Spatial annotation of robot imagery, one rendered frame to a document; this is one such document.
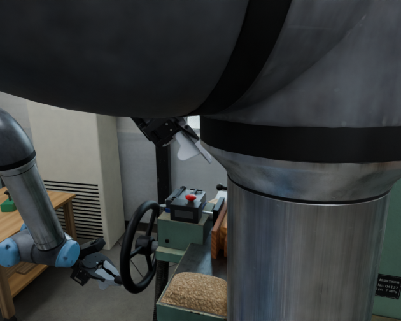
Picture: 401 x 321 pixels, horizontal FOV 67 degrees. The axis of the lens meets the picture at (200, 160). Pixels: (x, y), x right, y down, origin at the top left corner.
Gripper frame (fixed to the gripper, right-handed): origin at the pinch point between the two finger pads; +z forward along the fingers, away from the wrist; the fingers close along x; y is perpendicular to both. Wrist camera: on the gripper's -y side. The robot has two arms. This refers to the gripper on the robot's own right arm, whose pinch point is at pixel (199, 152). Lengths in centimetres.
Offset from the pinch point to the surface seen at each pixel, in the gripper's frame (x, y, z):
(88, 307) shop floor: -96, 92, 78
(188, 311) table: 16.9, 23.8, 16.6
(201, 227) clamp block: -3.2, 11.1, 18.9
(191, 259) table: 1.8, 18.2, 20.3
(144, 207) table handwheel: -21.4, 20.0, 12.8
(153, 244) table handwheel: -19.8, 25.8, 24.0
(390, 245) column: 26.8, -16.8, 33.6
